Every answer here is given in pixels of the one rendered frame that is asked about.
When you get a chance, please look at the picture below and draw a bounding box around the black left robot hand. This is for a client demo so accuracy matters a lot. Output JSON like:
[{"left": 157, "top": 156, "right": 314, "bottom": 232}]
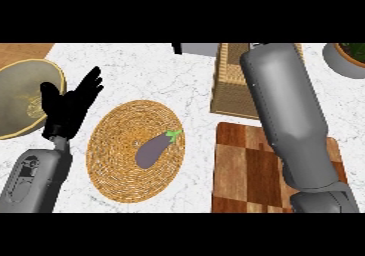
[{"left": 39, "top": 65, "right": 105, "bottom": 140}]

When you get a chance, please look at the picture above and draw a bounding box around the brown wooden board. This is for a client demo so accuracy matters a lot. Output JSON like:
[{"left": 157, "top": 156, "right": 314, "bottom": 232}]
[{"left": 0, "top": 42, "right": 57, "bottom": 73}]

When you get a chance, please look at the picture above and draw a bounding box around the rectangular wicker basket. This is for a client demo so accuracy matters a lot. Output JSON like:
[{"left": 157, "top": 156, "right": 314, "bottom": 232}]
[{"left": 209, "top": 42, "right": 306, "bottom": 121}]

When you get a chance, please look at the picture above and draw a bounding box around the checkered wooden cutting board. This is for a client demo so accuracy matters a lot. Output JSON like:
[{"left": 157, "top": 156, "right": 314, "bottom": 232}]
[{"left": 210, "top": 121, "right": 349, "bottom": 214}]

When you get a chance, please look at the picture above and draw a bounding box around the pale yellow-rimmed bowl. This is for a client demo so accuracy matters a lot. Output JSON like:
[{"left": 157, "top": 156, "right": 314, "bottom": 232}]
[{"left": 0, "top": 58, "right": 69, "bottom": 141}]

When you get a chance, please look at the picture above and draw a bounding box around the round woven wicker placemat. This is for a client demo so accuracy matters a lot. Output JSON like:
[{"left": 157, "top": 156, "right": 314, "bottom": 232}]
[{"left": 85, "top": 99, "right": 187, "bottom": 204}]

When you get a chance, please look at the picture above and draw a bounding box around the purple eggplant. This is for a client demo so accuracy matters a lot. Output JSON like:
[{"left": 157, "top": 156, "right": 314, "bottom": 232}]
[{"left": 134, "top": 129, "right": 185, "bottom": 169}]

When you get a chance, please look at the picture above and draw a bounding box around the grey block appliance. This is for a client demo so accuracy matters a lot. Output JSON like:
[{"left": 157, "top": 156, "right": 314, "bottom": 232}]
[{"left": 172, "top": 42, "right": 221, "bottom": 57}]

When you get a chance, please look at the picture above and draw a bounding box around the grey pot with green plant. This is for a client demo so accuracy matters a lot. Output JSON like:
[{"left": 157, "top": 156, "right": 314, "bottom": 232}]
[{"left": 321, "top": 42, "right": 365, "bottom": 80}]

